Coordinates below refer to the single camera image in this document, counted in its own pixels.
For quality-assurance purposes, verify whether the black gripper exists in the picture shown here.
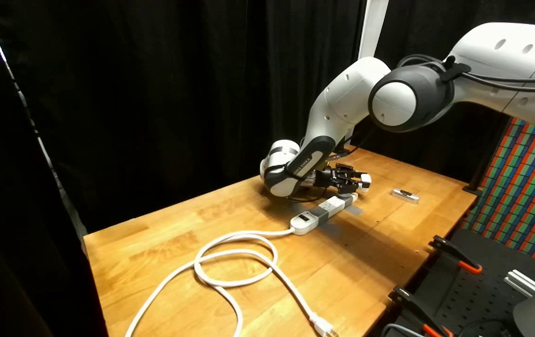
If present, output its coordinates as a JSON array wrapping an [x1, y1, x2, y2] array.
[[315, 164, 367, 194]]

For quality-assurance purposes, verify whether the white charging block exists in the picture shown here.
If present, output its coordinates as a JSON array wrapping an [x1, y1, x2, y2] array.
[[358, 175, 373, 190]]

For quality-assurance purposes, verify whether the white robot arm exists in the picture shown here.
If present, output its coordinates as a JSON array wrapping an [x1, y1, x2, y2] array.
[[261, 23, 535, 197]]

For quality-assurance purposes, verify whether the small grey object on table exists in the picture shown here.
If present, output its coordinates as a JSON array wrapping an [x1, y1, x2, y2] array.
[[392, 188, 420, 203]]

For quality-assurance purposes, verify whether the white power strip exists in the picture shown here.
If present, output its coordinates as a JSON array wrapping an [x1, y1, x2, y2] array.
[[289, 192, 360, 239]]

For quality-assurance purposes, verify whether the orange black clamp lower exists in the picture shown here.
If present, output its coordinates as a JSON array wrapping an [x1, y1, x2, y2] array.
[[390, 287, 455, 337]]

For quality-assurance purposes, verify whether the orange black clamp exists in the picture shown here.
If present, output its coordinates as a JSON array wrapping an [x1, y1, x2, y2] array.
[[390, 287, 455, 337], [429, 237, 483, 276]]

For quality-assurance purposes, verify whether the orange black clamp upper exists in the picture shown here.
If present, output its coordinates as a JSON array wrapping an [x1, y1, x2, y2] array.
[[429, 237, 483, 276]]

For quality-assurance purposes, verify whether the black perforated side table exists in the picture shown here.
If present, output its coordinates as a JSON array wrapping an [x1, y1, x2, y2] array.
[[366, 231, 535, 337]]

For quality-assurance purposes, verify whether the grey metal pole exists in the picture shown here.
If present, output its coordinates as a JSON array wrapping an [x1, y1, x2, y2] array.
[[358, 0, 390, 59]]

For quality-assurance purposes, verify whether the colourful checkered board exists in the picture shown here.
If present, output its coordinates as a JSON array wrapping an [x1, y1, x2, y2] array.
[[463, 119, 535, 259]]

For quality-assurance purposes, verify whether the black curtain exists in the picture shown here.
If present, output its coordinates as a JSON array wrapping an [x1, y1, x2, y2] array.
[[0, 0, 535, 337]]

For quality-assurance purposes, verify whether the black camera cable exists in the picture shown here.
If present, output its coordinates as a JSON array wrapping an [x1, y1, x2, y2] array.
[[332, 141, 360, 160]]

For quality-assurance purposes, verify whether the grey duct tape strip far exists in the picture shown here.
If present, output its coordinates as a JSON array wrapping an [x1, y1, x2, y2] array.
[[278, 197, 345, 240]]

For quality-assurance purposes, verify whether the white power cord with plug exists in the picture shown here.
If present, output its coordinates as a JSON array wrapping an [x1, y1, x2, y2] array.
[[124, 227, 341, 337]]

